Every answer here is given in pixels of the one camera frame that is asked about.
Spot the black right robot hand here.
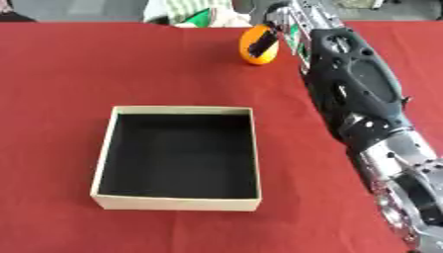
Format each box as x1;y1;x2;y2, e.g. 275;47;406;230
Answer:
247;2;298;57

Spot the tan cardboard box black inside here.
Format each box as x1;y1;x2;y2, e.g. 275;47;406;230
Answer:
88;105;263;212

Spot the white and green striped bag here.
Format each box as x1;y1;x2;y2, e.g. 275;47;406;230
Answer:
141;0;256;29

